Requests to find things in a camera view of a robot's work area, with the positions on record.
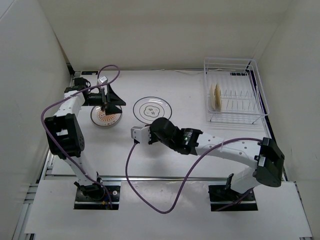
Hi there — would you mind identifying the purple cable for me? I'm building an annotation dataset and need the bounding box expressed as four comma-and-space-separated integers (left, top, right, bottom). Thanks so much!
40, 64, 121, 210
124, 137, 263, 215

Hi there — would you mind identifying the beige calligraphy plate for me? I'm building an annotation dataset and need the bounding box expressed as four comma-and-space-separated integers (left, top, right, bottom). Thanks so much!
214, 83, 222, 111

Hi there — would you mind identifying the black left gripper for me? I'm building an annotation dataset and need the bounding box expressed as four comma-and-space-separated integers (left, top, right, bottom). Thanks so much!
82, 83, 126, 115

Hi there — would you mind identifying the orange sunburst pattern plate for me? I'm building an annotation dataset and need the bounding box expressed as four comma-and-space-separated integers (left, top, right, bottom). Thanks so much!
90, 106, 122, 128

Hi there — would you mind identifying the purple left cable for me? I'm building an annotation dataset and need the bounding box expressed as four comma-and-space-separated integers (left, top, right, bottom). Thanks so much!
40, 64, 121, 210

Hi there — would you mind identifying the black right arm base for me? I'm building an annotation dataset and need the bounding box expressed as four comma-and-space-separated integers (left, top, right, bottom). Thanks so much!
208, 173, 258, 212

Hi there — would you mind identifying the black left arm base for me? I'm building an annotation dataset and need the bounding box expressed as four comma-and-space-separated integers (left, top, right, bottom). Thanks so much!
73, 182, 121, 211

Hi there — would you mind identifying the aluminium table rail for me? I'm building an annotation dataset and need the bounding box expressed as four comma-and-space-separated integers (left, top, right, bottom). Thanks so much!
43, 174, 227, 182

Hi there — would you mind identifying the white wire dish rack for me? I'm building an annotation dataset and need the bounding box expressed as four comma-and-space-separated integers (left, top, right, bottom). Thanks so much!
203, 57, 270, 125

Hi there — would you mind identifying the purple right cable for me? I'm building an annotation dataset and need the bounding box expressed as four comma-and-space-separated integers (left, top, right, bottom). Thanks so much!
124, 137, 263, 215

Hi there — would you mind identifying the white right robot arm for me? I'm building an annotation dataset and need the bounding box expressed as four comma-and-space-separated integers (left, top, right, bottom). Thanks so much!
149, 117, 285, 200

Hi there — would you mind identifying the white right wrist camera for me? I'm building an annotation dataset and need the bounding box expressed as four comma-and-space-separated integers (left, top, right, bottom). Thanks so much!
130, 126, 151, 144

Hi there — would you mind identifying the white black-rimmed plate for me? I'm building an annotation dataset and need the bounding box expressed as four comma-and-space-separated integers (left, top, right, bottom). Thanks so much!
132, 96, 173, 124

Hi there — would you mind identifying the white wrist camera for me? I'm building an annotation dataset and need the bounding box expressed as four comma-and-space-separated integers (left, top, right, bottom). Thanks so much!
97, 76, 109, 85
130, 126, 151, 144

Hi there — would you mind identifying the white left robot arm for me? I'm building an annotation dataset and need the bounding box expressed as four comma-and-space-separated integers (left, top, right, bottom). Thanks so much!
42, 77, 126, 201

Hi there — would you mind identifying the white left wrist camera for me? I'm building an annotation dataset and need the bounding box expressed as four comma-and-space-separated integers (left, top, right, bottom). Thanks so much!
97, 76, 109, 85

